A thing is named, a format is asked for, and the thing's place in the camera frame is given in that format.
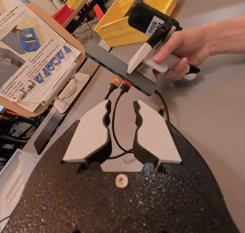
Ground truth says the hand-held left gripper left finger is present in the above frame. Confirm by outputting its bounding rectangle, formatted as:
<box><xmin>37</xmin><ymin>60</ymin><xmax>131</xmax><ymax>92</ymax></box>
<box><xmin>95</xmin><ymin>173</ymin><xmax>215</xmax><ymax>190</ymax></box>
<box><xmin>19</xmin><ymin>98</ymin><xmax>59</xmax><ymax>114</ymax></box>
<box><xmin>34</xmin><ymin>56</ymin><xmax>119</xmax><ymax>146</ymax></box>
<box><xmin>62</xmin><ymin>100</ymin><xmax>112</xmax><ymax>163</ymax></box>

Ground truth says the person's right forearm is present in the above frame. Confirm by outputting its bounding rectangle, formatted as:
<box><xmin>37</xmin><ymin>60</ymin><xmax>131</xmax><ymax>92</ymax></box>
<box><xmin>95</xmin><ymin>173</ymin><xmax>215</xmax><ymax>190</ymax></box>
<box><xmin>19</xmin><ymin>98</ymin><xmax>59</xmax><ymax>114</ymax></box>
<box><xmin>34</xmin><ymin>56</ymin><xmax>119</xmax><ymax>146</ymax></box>
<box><xmin>210</xmin><ymin>15</ymin><xmax>245</xmax><ymax>56</ymax></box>

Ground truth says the instruction sheet on stand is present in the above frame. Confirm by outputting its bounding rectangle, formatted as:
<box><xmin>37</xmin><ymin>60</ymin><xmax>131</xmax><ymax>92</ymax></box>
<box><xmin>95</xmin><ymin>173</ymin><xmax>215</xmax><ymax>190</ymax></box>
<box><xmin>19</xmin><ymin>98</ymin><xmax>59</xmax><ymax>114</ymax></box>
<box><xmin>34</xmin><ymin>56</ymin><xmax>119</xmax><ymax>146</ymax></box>
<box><xmin>0</xmin><ymin>3</ymin><xmax>91</xmax><ymax>118</ymax></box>

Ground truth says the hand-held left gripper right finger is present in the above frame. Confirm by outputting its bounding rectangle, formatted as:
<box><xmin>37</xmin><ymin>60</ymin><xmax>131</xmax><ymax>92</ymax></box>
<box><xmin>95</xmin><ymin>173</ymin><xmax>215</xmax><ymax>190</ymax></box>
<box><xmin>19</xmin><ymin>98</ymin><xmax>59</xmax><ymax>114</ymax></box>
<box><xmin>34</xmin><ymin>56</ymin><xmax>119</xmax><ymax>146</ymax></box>
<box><xmin>133</xmin><ymin>100</ymin><xmax>182</xmax><ymax>164</ymax></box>

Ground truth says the orange plug usb cable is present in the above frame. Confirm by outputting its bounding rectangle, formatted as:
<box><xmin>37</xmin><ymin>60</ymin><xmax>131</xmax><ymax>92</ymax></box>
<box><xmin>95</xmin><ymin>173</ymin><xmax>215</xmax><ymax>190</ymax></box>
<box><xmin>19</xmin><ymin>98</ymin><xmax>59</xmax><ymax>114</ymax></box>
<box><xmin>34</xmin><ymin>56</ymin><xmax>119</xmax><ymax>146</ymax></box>
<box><xmin>104</xmin><ymin>74</ymin><xmax>134</xmax><ymax>159</ymax></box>

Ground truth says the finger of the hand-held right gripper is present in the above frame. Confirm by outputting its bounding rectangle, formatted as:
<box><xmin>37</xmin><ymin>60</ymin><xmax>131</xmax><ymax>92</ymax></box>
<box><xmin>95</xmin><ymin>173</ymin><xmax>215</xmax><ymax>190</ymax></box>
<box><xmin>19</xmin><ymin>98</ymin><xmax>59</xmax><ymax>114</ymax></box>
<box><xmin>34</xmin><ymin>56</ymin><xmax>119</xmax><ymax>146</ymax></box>
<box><xmin>136</xmin><ymin>63</ymin><xmax>154</xmax><ymax>78</ymax></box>
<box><xmin>127</xmin><ymin>42</ymin><xmax>154</xmax><ymax>75</ymax></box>

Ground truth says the small yellow bin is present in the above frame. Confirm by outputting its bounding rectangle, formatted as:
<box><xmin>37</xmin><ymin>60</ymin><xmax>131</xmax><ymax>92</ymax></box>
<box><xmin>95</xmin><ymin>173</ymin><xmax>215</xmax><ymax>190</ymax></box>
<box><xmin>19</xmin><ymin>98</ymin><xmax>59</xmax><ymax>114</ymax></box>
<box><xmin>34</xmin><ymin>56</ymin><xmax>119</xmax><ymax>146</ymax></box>
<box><xmin>66</xmin><ymin>0</ymin><xmax>87</xmax><ymax>10</ymax></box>

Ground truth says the printed instruction sheet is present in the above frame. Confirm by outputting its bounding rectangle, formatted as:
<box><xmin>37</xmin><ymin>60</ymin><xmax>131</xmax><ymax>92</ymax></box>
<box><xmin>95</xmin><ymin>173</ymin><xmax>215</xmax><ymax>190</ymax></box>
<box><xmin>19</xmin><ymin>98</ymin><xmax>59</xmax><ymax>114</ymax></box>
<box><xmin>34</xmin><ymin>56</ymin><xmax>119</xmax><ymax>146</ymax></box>
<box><xmin>0</xmin><ymin>0</ymin><xmax>82</xmax><ymax>112</ymax></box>

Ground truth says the yellow plastic bin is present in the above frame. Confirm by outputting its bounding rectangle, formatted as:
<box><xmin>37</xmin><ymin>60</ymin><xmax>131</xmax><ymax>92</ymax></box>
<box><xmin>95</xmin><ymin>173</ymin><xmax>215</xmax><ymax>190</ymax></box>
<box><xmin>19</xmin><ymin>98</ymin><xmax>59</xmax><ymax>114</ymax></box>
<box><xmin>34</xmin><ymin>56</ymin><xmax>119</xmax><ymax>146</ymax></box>
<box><xmin>94</xmin><ymin>0</ymin><xmax>181</xmax><ymax>48</ymax></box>

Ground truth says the red plug usb cable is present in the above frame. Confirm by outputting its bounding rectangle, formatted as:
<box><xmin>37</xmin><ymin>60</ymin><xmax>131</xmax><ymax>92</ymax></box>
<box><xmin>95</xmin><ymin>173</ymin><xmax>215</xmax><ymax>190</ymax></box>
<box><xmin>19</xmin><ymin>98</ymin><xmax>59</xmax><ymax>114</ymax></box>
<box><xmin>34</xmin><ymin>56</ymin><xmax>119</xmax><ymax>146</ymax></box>
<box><xmin>112</xmin><ymin>80</ymin><xmax>165</xmax><ymax>154</ymax></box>

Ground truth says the person's right hand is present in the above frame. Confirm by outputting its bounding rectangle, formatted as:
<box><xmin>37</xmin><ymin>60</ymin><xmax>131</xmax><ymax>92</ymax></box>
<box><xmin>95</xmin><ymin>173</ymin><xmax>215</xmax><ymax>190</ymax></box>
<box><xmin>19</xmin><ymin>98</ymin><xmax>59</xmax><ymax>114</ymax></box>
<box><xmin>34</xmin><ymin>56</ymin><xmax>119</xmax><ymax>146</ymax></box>
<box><xmin>153</xmin><ymin>26</ymin><xmax>211</xmax><ymax>83</ymax></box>

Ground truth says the red plastic bin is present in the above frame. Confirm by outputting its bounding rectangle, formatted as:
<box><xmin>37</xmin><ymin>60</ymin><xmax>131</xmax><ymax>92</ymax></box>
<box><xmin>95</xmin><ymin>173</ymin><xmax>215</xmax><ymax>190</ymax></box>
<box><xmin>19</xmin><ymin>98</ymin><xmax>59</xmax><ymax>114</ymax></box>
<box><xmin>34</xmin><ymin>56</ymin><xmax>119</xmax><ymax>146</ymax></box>
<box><xmin>52</xmin><ymin>4</ymin><xmax>75</xmax><ymax>26</ymax></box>

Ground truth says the orange traffic cone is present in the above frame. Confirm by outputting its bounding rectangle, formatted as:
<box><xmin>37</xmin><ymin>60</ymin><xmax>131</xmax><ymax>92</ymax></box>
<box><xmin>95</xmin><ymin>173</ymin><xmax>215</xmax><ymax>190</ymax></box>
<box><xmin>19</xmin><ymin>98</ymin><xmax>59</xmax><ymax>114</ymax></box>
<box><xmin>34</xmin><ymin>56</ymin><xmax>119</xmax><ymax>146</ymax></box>
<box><xmin>93</xmin><ymin>3</ymin><xmax>105</xmax><ymax>22</ymax></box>

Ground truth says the clear plastic bin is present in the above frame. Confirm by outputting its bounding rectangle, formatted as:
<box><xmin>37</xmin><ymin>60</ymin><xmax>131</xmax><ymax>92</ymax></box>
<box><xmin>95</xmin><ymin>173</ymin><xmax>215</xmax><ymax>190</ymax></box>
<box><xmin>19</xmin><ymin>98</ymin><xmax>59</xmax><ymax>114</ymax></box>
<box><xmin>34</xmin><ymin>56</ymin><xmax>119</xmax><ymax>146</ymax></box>
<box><xmin>0</xmin><ymin>148</ymin><xmax>42</xmax><ymax>228</ymax></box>

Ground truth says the grey usb hub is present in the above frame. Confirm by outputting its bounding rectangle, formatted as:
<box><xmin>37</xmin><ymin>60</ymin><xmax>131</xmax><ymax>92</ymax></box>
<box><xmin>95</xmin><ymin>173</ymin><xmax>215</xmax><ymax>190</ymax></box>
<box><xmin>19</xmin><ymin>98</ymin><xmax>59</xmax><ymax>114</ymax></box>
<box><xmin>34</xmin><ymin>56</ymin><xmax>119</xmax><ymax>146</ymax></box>
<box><xmin>85</xmin><ymin>42</ymin><xmax>158</xmax><ymax>97</ymax></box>

